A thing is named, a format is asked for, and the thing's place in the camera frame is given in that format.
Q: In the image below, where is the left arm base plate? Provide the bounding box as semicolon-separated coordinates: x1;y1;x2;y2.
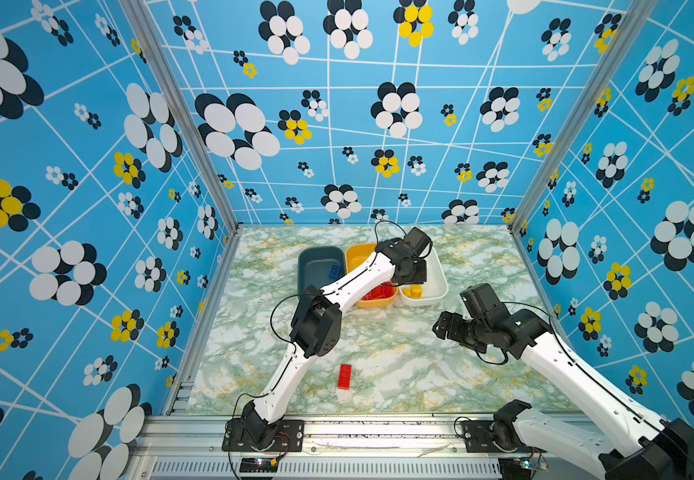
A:
222;418;305;453

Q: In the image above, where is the dark teal plastic bin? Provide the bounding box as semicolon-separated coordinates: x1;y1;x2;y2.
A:
297;246;347;295

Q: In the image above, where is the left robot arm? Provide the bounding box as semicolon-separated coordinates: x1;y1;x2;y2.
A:
240;227;433;447

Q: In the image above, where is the yellow lego brick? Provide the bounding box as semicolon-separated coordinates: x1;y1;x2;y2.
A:
404;285;423;299

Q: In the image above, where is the right corner aluminium post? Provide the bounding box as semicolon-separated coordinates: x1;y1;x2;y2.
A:
509;0;658;237

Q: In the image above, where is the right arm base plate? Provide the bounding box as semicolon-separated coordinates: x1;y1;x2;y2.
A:
454;417;543;456

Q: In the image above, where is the blue lego brick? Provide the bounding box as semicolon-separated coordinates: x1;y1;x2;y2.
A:
328;264;342;280

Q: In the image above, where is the aluminium front rail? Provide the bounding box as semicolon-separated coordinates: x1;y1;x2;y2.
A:
124;414;598;479

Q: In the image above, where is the white plastic bin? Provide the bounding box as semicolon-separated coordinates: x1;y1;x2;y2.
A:
399;247;449;307

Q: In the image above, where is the long red lego brick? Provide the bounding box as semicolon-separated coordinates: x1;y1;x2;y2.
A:
337;364;352;391

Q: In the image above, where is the corner aluminium post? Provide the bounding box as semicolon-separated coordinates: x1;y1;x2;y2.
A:
120;0;239;237
509;0;658;237

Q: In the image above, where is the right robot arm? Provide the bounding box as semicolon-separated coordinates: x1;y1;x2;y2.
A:
432;283;694;479

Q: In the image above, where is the yellow plastic bin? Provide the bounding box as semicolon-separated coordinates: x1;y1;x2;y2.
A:
345;241;400;310

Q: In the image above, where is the left corner aluminium post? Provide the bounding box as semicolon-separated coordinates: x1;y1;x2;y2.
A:
120;0;239;237

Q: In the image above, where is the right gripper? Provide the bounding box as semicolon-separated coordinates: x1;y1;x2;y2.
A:
430;310;489;351

